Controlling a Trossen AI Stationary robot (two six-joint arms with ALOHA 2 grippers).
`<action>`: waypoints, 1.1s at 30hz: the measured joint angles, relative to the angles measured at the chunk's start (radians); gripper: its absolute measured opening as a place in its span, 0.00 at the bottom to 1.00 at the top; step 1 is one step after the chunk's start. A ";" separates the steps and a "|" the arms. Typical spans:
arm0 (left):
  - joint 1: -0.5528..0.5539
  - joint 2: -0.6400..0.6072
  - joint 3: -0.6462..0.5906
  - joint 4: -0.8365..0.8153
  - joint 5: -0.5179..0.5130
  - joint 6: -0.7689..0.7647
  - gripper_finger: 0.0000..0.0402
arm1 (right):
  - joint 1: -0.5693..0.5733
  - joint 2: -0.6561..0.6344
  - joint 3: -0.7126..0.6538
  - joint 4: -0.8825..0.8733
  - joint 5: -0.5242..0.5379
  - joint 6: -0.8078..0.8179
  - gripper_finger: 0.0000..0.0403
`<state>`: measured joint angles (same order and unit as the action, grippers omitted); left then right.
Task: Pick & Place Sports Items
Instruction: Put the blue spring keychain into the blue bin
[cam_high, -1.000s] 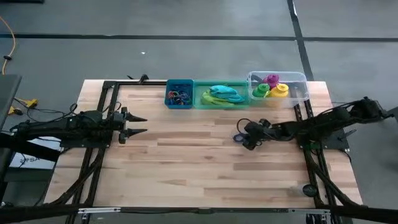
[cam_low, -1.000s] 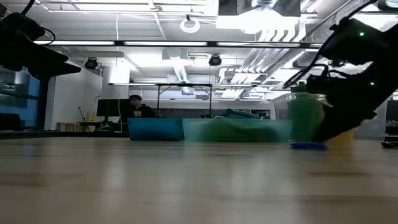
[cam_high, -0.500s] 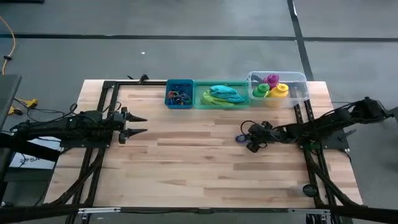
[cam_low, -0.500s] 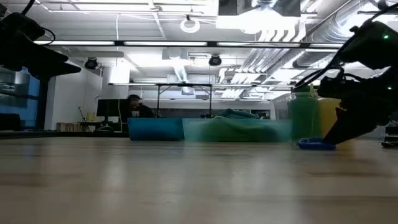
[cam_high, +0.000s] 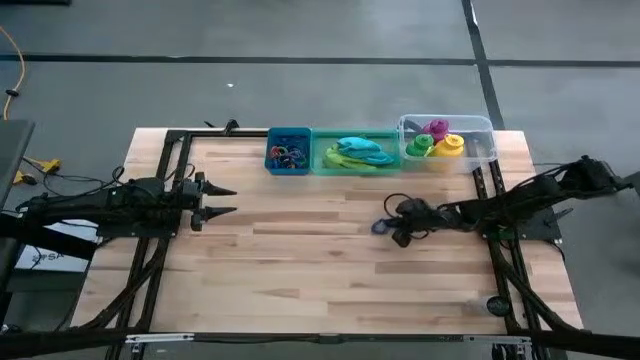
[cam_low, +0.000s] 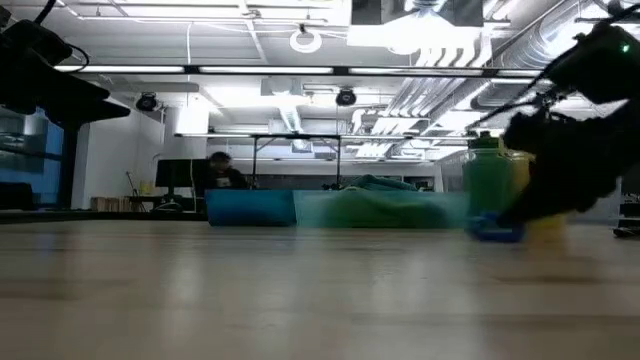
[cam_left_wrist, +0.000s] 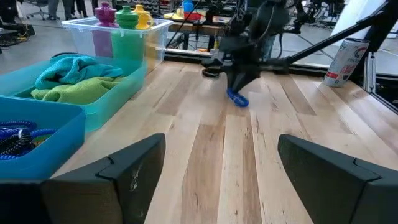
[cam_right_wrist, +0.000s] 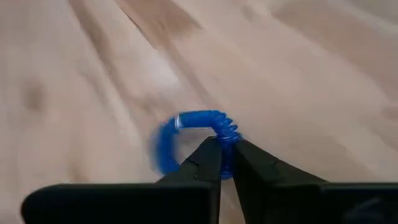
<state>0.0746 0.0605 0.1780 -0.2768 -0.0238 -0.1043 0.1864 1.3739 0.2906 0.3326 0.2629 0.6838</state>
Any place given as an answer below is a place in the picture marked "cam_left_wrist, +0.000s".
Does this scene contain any blue plastic bin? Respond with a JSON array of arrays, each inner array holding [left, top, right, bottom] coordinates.
[[0, 95, 87, 181]]

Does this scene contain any yellow sports bottle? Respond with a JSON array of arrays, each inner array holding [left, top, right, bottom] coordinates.
[[132, 4, 165, 62]]

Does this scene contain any magenta sports bottle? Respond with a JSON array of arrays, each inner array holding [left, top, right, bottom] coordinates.
[[92, 2, 118, 58]]

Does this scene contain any teal microfibre cloth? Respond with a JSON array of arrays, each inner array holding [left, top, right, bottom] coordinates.
[[34, 54, 125, 91]]

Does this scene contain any green coil hair band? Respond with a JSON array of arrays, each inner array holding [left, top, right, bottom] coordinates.
[[32, 134, 49, 147]]

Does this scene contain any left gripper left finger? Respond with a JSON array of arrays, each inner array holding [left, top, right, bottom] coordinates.
[[0, 133, 167, 224]]

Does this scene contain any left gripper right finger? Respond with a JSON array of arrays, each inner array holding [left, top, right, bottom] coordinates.
[[277, 134, 398, 224]]

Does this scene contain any wooden workbench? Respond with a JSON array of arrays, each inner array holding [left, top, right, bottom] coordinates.
[[166, 17, 234, 54]]

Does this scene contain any person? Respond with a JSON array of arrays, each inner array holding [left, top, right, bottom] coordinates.
[[62, 0, 91, 19], [46, 0, 62, 21]]

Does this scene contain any green sports bottle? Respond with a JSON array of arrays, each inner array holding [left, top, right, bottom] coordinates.
[[111, 5, 146, 65]]

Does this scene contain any white drink can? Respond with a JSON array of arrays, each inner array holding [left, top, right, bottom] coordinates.
[[322, 37, 371, 88]]

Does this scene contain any green microfibre cloth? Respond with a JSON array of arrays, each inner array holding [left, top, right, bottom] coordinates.
[[30, 76, 126, 106]]

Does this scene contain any teal plastic bin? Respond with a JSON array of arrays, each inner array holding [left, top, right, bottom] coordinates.
[[0, 52, 147, 134]]

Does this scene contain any clear plastic bin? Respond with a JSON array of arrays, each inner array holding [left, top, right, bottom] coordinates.
[[61, 16, 174, 75]]

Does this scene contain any office chair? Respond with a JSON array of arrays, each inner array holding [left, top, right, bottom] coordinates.
[[27, 0, 47, 20]]

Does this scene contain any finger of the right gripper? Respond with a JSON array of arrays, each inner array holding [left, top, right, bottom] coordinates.
[[228, 73, 247, 96], [241, 72, 262, 93]]

